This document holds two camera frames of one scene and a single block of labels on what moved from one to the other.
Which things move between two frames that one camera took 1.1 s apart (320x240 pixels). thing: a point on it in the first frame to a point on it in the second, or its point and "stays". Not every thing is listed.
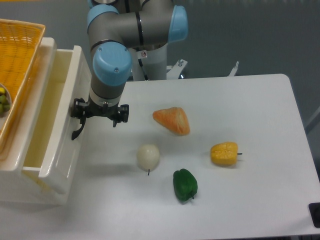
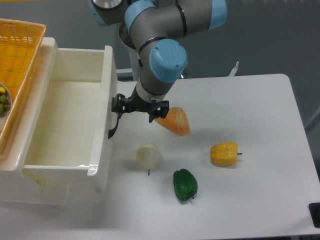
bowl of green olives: [5, 101] stays
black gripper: [81, 109] to [134, 102]
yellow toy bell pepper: [224, 153] stays
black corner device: [314, 209] stays
